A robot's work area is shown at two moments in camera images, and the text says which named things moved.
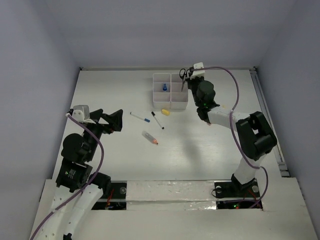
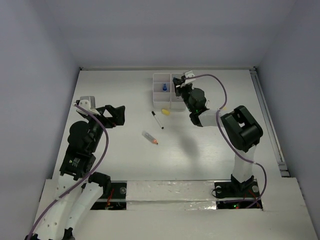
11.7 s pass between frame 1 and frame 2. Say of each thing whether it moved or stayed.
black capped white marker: stayed
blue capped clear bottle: stayed
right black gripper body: moved
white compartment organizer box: stayed
